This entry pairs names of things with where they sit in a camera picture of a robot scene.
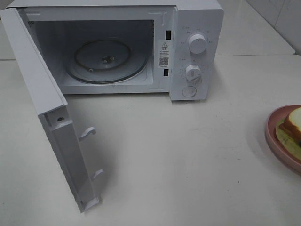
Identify round door release button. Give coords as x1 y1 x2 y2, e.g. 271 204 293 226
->
182 86 197 97

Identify white timer knob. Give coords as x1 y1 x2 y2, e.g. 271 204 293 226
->
185 64 202 82

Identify white microwave door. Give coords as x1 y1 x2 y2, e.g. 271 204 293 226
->
0 8 100 212

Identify toast sandwich with lettuce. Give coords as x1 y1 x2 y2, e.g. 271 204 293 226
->
276 107 301 161

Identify pink round plate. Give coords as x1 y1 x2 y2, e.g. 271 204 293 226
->
265 105 301 175

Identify white microwave oven body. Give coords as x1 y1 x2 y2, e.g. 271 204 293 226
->
6 0 224 101

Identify glass microwave turntable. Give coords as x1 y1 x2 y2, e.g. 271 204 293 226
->
65 39 151 84

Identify upper white power knob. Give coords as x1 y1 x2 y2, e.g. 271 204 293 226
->
188 33 207 54

